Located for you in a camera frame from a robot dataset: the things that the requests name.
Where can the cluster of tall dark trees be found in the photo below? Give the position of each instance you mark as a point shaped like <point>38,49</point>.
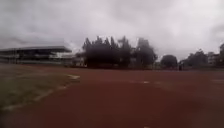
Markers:
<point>113,53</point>

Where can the red dirt running track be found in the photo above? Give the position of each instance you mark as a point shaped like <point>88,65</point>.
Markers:
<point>133,103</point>

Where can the round dark tree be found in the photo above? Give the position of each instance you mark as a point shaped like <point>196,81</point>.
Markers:
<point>169,61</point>

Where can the long low grandstand building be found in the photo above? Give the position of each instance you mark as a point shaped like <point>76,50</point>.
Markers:
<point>33,53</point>

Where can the row of dark trees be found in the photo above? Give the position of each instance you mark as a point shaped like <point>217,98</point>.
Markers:
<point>196,59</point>

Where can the dry grass field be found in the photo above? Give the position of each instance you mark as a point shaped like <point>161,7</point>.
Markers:
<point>23,85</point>

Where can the pale building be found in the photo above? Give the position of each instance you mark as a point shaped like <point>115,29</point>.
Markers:
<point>213,58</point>

